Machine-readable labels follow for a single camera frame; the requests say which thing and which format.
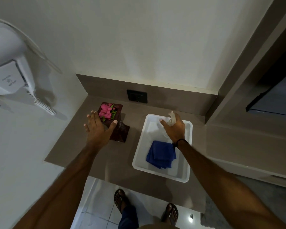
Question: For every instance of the person's left hand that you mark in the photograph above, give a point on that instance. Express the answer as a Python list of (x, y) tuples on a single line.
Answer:
[(98, 133)]

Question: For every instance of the person's right hand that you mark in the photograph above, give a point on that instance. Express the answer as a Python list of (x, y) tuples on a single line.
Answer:
[(175, 131)]

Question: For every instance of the person's left thumb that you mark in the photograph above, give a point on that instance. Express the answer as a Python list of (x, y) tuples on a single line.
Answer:
[(113, 127)]

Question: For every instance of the person's left little finger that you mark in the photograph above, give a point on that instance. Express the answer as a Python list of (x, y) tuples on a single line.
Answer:
[(86, 128)]

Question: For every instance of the person's right thumb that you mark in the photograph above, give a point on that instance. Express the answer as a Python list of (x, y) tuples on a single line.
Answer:
[(165, 125)]

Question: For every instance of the person's left middle finger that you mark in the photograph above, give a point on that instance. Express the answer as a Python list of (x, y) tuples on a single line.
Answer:
[(94, 117)]

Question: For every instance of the clear spray bottle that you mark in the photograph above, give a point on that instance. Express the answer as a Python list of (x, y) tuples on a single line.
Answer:
[(171, 118)]

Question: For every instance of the person's right forearm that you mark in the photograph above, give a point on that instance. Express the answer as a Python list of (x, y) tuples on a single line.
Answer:
[(226, 188)]

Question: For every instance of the person's left forearm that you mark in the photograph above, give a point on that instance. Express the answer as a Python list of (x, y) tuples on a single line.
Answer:
[(62, 186)]

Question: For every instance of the brown glass dish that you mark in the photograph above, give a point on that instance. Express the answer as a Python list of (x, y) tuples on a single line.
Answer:
[(120, 133)]

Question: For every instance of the white plastic tray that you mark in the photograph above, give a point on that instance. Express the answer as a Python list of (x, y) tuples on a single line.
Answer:
[(157, 131)]

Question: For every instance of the pink flowers with green leaves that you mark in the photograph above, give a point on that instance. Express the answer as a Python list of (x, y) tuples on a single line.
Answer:
[(107, 112)]

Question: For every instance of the black wristband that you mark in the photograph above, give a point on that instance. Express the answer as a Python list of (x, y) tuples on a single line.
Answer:
[(178, 141)]

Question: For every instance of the blue folded cloth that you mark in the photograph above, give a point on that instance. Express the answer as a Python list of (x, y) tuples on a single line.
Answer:
[(161, 155)]

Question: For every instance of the person's left sandal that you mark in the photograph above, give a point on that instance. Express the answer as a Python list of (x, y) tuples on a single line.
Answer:
[(121, 200)]

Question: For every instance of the person's sandal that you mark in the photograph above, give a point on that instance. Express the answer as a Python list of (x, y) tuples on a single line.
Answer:
[(121, 200), (169, 213)]

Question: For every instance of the grey wooden cabinet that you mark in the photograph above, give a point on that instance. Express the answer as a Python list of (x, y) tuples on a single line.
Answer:
[(250, 131)]

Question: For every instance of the person's right sandal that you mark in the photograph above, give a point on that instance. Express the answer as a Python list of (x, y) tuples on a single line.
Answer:
[(169, 213)]

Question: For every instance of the person's blue trousers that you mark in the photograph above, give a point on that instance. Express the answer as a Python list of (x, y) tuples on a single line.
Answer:
[(128, 219)]

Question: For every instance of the dark flat screen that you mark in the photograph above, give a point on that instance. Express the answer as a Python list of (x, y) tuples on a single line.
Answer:
[(274, 97)]

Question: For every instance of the black wall socket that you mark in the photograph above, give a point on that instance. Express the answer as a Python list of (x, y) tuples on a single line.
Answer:
[(137, 96)]

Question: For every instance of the white wall hair dryer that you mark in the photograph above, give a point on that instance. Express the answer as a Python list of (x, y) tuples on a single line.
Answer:
[(8, 73)]

